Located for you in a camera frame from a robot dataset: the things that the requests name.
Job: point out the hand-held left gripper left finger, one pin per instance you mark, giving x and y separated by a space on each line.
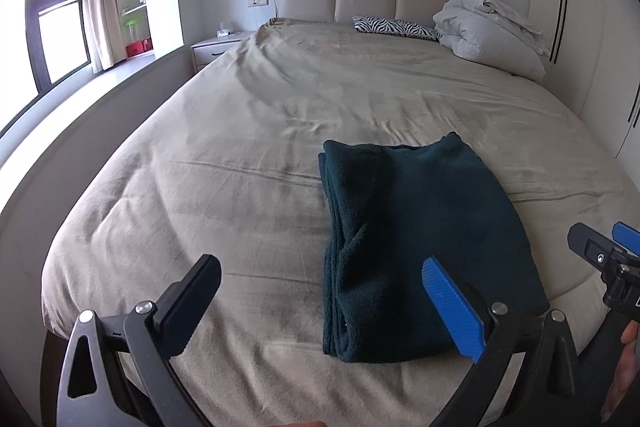
192 297

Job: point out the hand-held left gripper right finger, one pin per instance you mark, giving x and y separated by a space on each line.
450 307

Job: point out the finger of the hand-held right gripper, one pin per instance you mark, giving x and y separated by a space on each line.
590 244
630 238

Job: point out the dark green fleece garment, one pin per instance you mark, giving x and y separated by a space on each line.
415 217

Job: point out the person's right hand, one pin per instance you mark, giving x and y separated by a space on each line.
627 382

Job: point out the bed with beige sheet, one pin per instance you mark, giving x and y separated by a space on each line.
225 157

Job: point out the white wardrobe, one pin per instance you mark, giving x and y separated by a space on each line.
595 32

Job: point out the white window ledge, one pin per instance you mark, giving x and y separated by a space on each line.
100 92

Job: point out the white crumpled duvet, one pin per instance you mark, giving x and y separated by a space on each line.
490 37

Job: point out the white nightstand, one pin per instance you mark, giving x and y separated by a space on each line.
220 47

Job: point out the red box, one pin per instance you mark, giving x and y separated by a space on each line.
139 48

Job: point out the tissue box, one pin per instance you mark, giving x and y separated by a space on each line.
223 31

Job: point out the green plastic container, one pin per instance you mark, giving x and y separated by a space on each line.
132 32

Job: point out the zebra print pillow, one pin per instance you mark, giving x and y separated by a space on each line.
395 28

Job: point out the wall switch panel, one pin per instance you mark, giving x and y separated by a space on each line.
258 1

